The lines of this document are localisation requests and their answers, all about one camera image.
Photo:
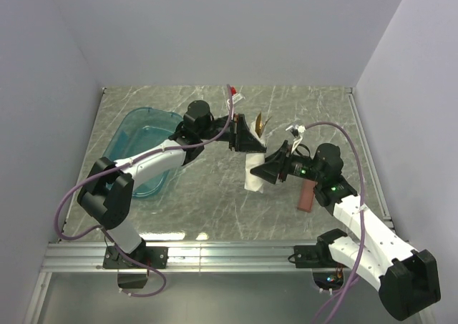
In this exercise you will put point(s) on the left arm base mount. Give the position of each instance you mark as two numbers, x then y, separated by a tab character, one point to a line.
152	256

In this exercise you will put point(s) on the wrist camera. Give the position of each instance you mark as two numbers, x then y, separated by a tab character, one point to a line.
297	130
236	97

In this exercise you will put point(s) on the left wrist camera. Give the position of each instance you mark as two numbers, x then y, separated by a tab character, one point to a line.
236	97

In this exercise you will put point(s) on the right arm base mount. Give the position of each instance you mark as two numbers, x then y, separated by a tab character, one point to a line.
318	255

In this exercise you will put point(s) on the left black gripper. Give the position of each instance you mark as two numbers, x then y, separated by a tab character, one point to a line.
233	133

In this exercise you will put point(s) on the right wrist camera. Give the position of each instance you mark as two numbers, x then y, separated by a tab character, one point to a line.
297	130

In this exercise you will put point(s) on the brown utensil tray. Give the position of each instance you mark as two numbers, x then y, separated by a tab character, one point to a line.
305	202

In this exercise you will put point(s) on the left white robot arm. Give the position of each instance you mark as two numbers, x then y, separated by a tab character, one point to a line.
107	196

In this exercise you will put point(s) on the aluminium front rail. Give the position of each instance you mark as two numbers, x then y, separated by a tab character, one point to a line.
183	257

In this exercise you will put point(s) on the teal transparent plastic bin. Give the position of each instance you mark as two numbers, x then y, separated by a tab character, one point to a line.
142	129

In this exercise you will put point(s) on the white paper napkin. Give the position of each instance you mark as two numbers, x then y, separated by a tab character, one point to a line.
252	182

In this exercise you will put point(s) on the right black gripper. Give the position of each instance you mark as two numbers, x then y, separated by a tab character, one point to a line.
283	167

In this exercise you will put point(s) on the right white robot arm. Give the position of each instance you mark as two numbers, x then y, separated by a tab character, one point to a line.
406	279

